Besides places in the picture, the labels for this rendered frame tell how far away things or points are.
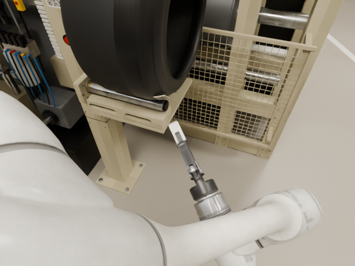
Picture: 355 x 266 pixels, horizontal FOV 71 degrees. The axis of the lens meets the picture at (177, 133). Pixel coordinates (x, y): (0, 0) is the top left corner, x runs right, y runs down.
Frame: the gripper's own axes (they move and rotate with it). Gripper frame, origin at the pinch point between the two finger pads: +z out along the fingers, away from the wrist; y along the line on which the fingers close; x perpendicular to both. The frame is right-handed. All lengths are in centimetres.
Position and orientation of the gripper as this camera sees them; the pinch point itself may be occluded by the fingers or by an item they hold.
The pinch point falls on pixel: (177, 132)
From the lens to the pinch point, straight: 75.2
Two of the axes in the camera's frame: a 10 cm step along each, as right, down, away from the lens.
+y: 1.8, 2.2, 9.6
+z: -4.0, -8.7, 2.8
